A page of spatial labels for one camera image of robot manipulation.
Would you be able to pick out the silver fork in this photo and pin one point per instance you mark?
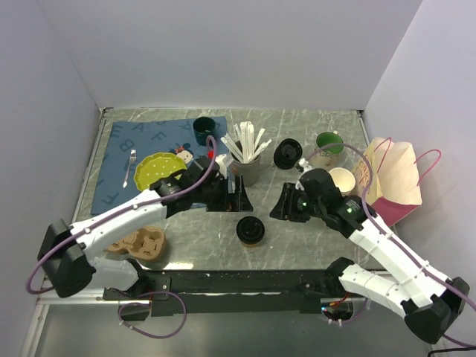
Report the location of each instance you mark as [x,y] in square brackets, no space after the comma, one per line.
[132,159]

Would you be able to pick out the cartoon mouse coaster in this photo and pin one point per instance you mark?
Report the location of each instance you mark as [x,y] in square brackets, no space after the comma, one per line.
[184,152]

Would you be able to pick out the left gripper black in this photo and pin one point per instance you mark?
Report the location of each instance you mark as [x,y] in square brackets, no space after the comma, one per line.
[237,201]

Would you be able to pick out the green inside ceramic mug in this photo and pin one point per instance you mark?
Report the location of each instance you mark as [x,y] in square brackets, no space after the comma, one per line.
[329,148]

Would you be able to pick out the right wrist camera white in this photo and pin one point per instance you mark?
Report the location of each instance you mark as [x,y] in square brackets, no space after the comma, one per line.
[303,166]

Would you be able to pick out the black plastic cup lid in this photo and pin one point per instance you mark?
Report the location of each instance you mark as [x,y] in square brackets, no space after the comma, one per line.
[250,227]

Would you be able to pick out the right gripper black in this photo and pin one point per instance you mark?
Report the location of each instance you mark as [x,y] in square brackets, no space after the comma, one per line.
[284,209]

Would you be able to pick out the blue alphabet placemat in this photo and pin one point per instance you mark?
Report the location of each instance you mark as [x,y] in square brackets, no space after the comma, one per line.
[146,138]

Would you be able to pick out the stack of black lids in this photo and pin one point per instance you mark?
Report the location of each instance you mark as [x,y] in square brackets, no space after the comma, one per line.
[287,154]

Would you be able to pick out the pink paper gift bag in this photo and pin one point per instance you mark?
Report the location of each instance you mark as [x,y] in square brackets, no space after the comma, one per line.
[391,173]

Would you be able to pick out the stack of paper cups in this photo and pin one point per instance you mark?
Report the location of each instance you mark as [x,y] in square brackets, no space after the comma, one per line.
[343,179]

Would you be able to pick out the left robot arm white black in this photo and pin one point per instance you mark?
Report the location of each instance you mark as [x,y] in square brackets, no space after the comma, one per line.
[70,254]

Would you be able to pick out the brown cardboard cup carrier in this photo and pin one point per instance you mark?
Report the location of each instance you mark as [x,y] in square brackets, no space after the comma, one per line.
[145,244]

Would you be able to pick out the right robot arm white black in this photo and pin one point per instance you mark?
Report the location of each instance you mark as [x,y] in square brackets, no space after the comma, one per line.
[428,300]

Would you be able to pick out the yellow dotted plate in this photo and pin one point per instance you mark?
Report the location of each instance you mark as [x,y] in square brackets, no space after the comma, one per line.
[156,166]

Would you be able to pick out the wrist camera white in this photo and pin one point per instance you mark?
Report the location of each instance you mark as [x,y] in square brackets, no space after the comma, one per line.
[303,166]
[224,161]

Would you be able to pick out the brown paper coffee cup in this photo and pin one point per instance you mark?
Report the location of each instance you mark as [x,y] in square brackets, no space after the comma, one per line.
[250,243]

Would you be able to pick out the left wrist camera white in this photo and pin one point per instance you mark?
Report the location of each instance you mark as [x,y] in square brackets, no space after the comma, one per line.
[224,161]

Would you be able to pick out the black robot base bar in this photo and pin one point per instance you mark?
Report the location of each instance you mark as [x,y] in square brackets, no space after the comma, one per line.
[231,291]

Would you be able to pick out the dark teal mug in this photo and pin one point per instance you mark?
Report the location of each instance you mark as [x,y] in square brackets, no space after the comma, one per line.
[202,128]

